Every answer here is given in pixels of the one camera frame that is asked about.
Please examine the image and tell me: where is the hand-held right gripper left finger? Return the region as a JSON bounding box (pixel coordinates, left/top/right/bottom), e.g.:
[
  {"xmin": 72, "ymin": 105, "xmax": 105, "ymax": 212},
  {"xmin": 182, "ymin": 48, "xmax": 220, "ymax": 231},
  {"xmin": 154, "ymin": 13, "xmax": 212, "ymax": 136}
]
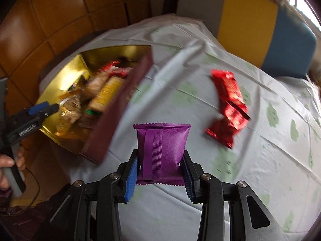
[{"xmin": 49, "ymin": 149, "xmax": 140, "ymax": 241}]

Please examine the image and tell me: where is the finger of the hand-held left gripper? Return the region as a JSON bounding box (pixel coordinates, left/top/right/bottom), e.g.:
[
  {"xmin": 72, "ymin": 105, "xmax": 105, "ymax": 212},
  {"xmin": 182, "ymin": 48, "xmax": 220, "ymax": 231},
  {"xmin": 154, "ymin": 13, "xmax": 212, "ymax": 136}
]
[
  {"xmin": 26, "ymin": 101, "xmax": 50, "ymax": 115},
  {"xmin": 36, "ymin": 104, "xmax": 60, "ymax": 121}
]

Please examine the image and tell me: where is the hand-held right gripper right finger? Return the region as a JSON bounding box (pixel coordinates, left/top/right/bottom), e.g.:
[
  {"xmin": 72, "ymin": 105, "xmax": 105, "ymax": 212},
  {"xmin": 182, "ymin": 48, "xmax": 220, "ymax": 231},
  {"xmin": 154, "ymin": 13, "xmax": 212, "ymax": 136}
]
[{"xmin": 182, "ymin": 149, "xmax": 289, "ymax": 241}]

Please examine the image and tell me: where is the clear nut snack packet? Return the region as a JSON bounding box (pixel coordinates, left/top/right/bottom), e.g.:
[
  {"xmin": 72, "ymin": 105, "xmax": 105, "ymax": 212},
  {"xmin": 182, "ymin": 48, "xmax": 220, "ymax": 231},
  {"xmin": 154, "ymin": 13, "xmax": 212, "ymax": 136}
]
[{"xmin": 56, "ymin": 95, "xmax": 84, "ymax": 136}]

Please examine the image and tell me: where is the gold and maroon box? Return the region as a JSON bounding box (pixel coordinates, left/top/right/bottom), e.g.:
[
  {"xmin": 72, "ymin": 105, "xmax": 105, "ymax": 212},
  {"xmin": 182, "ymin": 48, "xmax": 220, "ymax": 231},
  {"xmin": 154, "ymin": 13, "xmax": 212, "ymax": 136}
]
[{"xmin": 35, "ymin": 44, "xmax": 154, "ymax": 166}]

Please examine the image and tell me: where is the purple snack packet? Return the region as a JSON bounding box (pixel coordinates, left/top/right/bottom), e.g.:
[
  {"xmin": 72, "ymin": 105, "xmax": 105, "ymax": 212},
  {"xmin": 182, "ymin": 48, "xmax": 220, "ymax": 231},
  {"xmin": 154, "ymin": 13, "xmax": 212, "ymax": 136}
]
[{"xmin": 133, "ymin": 122, "xmax": 192, "ymax": 186}]

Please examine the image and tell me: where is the white biscuit packet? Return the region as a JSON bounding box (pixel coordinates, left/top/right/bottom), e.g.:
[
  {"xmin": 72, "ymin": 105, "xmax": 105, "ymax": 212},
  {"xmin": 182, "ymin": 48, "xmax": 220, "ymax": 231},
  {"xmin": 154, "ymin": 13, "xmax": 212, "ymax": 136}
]
[{"xmin": 85, "ymin": 75, "xmax": 106, "ymax": 99}]

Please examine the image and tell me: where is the green cracker packet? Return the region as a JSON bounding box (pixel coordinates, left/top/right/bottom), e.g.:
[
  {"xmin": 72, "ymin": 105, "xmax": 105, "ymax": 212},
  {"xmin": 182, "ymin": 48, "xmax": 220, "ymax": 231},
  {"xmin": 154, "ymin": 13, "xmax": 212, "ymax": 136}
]
[{"xmin": 89, "ymin": 76, "xmax": 125, "ymax": 114}]

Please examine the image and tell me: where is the large red snack packet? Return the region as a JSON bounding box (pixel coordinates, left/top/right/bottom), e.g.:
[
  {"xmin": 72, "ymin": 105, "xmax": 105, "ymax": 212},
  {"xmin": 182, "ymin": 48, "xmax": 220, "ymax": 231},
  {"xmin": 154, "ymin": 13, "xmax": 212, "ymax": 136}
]
[{"xmin": 99, "ymin": 60, "xmax": 134, "ymax": 79}]

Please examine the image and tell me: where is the person's left hand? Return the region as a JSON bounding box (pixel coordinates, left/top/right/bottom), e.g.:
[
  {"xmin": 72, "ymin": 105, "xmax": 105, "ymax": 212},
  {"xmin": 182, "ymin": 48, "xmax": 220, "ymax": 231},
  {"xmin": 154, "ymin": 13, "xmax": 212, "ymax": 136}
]
[{"xmin": 0, "ymin": 146, "xmax": 26, "ymax": 189}]

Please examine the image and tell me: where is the red foil snack packet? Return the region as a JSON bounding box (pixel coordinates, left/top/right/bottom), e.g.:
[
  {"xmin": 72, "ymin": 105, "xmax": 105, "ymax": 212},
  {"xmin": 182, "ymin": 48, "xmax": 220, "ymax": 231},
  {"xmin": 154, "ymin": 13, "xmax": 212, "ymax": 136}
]
[
  {"xmin": 205, "ymin": 110, "xmax": 249, "ymax": 148},
  {"xmin": 210, "ymin": 69, "xmax": 251, "ymax": 121}
]

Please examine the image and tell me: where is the cloud print tablecloth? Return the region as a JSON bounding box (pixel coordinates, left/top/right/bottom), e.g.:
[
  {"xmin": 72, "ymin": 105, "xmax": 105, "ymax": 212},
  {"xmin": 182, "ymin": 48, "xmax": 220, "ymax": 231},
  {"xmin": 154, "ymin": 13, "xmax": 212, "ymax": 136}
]
[{"xmin": 39, "ymin": 12, "xmax": 321, "ymax": 241}]

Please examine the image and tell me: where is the person's purple patterned clothing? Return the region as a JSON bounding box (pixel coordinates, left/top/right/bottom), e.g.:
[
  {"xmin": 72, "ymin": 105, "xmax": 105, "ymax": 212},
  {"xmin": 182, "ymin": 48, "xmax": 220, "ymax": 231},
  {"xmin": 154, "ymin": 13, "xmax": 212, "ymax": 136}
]
[{"xmin": 0, "ymin": 198, "xmax": 66, "ymax": 241}]

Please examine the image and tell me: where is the grey yellow blue sofa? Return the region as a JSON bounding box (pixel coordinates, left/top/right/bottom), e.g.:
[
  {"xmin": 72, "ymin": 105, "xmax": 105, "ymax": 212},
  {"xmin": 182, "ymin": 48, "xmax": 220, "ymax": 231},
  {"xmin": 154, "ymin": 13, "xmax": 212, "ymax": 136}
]
[{"xmin": 176, "ymin": 0, "xmax": 318, "ymax": 80}]

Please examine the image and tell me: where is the black cable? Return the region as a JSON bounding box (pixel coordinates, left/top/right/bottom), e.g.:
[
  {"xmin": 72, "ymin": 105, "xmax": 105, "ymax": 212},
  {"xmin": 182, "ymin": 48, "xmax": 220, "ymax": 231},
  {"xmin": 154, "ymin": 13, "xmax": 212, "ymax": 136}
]
[{"xmin": 24, "ymin": 167, "xmax": 42, "ymax": 207}]

